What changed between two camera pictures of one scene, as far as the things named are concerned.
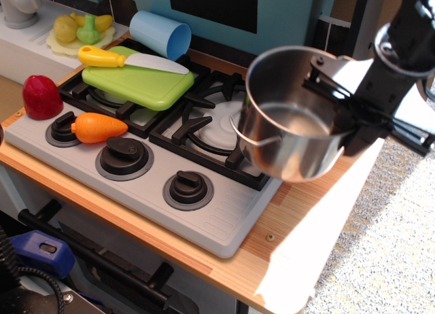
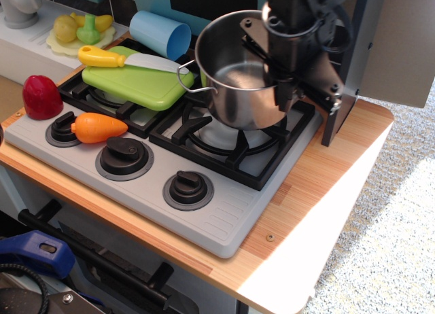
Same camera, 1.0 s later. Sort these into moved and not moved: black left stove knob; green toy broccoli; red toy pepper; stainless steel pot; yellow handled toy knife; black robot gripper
Moved: stainless steel pot; black robot gripper
Not moved: red toy pepper; green toy broccoli; yellow handled toy knife; black left stove knob
